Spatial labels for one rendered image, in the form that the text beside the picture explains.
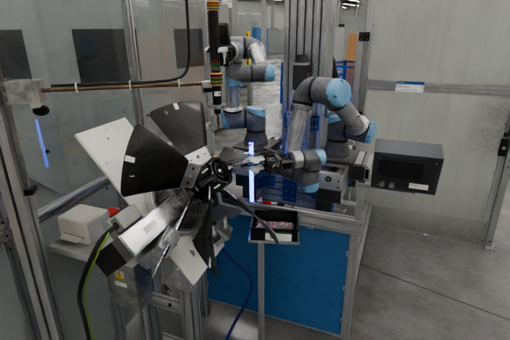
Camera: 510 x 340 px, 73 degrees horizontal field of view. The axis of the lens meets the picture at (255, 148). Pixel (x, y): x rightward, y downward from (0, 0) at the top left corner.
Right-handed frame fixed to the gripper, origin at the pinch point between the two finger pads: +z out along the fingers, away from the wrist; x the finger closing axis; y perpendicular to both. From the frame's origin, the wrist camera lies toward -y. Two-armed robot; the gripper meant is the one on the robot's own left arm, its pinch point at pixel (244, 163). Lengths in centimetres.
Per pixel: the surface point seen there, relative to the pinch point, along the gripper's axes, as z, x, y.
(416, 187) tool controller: -68, 8, 24
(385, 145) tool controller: -58, -8, 13
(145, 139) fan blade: 37.7, -23.2, 19.3
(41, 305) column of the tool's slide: 84, 47, 9
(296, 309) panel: -30, 95, 1
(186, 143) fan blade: 23.7, -12.1, 0.9
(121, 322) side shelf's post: 61, 87, -9
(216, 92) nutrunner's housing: 11.6, -31.8, 2.5
